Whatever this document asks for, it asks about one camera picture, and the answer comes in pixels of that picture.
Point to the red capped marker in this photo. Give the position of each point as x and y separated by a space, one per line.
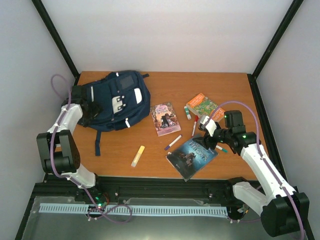
194 126

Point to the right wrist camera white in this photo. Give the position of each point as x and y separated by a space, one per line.
207 125

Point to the black frame post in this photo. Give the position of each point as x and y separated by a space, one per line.
44 15
281 29

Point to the right black frame post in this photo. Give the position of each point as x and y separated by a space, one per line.
281 29

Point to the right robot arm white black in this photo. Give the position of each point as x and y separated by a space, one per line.
281 208

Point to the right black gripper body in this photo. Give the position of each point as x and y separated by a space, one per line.
208 140

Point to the left black frame post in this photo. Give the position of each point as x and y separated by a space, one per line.
44 15

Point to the green capped marker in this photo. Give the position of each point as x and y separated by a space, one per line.
221 149

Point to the orange green paperback book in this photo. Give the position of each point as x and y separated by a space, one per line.
201 105

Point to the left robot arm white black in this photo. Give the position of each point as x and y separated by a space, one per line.
57 149

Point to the purple capped marker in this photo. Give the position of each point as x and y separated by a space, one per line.
173 142

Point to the dark blue Wuthering Heights book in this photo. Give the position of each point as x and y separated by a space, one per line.
190 157

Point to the yellow highlighter pen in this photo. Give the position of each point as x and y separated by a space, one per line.
138 155

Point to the navy blue backpack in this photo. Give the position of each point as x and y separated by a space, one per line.
125 100

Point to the pink paperback book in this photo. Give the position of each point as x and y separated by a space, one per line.
164 119

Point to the light blue cable duct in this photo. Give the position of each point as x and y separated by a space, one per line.
136 210

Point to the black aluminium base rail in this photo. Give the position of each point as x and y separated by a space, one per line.
121 189

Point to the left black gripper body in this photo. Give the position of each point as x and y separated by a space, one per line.
92 113

